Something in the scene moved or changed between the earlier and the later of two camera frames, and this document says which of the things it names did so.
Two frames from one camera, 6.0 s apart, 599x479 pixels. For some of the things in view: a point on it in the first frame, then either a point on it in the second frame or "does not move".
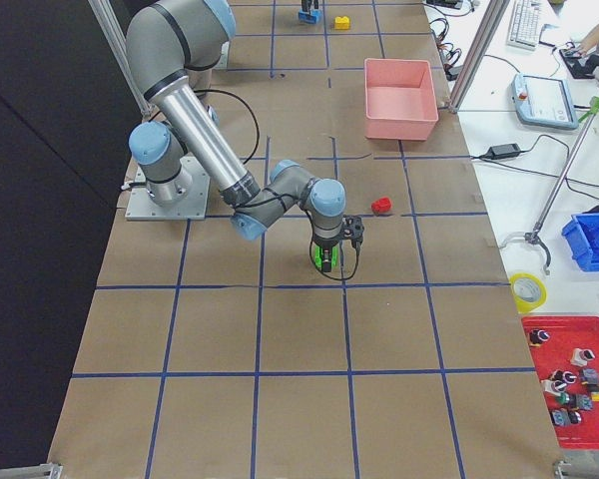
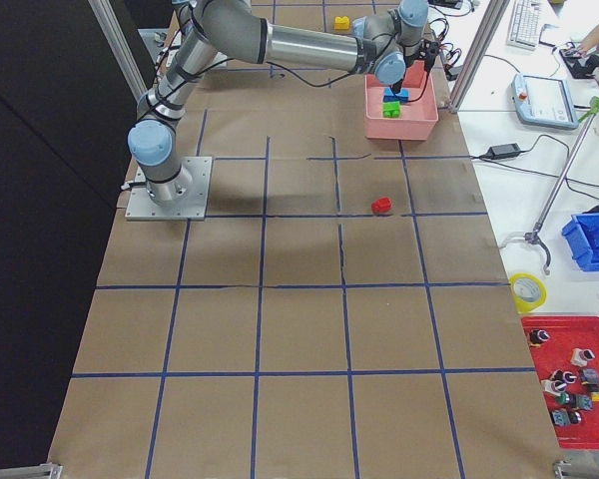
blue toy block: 313,16 to 402,96
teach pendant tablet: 543,102 does not move
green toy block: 316,253 to 391,110
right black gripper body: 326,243 to 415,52
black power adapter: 503,151 does not move
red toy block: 381,205 does not move
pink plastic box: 399,98 does not move
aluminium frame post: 490,21 does not move
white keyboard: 523,32 does not move
